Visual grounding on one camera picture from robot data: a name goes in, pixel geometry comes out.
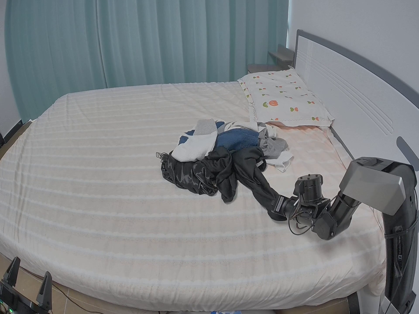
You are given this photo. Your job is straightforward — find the pile of clothes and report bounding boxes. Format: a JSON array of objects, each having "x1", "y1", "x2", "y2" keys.
[{"x1": 155, "y1": 118, "x2": 294, "y2": 205}]

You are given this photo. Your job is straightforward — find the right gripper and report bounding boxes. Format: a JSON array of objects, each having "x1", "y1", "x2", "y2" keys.
[{"x1": 269, "y1": 194, "x2": 297, "y2": 222}]

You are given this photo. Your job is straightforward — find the bed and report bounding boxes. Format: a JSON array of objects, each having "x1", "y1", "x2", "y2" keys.
[{"x1": 0, "y1": 29, "x2": 419, "y2": 314}]

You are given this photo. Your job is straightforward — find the black T-shirt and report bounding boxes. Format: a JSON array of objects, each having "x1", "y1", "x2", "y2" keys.
[{"x1": 214, "y1": 146, "x2": 290, "y2": 223}]

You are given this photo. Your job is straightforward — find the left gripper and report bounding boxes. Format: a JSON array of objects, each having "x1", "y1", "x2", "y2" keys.
[{"x1": 0, "y1": 257, "x2": 53, "y2": 314}]

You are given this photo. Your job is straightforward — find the blue-green curtain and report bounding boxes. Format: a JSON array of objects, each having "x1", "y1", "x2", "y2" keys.
[
  {"x1": 96, "y1": 0, "x2": 290, "y2": 89},
  {"x1": 5, "y1": 0, "x2": 107, "y2": 123}
]

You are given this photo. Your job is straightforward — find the white printed pillow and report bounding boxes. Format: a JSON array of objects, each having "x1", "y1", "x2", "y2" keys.
[{"x1": 237, "y1": 66, "x2": 335, "y2": 127}]

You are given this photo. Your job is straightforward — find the grey bedside table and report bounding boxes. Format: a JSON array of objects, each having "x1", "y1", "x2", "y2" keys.
[{"x1": 247, "y1": 44, "x2": 297, "y2": 74}]

